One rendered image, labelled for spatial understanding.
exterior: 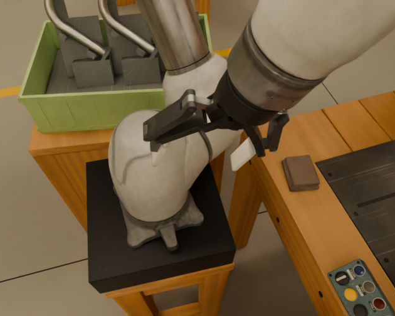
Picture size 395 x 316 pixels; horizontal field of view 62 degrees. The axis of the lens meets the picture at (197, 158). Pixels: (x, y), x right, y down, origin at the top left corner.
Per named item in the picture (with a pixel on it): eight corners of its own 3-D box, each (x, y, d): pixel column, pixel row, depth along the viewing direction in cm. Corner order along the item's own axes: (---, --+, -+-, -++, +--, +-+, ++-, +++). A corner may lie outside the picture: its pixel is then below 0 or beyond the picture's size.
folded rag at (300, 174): (318, 190, 87) (321, 184, 85) (289, 192, 87) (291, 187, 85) (308, 160, 93) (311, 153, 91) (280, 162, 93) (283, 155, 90)
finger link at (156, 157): (168, 147, 44) (163, 146, 44) (156, 167, 50) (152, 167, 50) (167, 127, 46) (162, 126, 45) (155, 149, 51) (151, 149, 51)
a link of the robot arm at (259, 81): (345, 88, 30) (305, 121, 35) (321, 15, 34) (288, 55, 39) (258, 73, 27) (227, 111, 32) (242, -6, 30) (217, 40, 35)
